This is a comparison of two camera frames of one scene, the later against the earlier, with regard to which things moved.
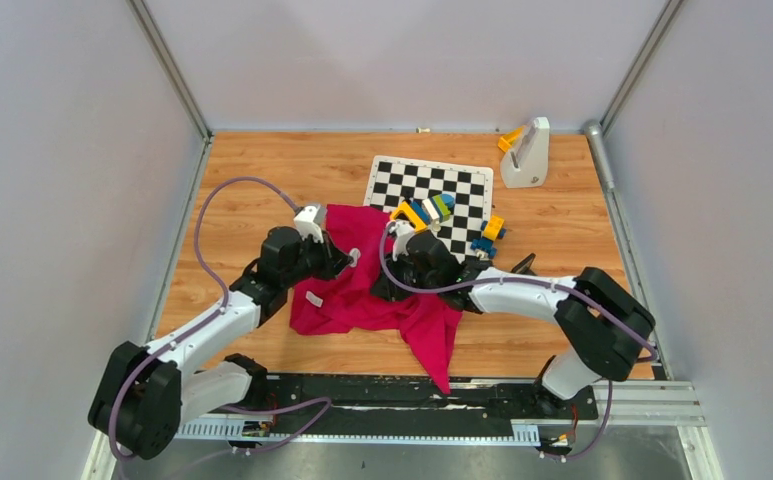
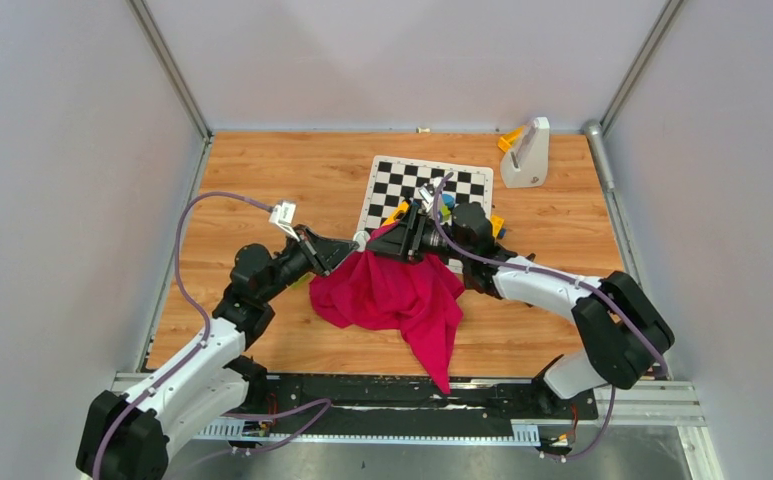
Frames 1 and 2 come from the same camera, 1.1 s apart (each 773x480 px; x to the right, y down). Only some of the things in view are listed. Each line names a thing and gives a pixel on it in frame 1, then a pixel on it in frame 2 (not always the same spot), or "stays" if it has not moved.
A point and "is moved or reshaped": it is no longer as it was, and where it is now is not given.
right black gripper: (387, 290) → (403, 239)
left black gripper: (333, 259) stays
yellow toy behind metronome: (507, 140) stays
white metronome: (526, 164) stays
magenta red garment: (345, 302) is moved or reshaped
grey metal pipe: (594, 132) stays
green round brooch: (355, 252) → (361, 237)
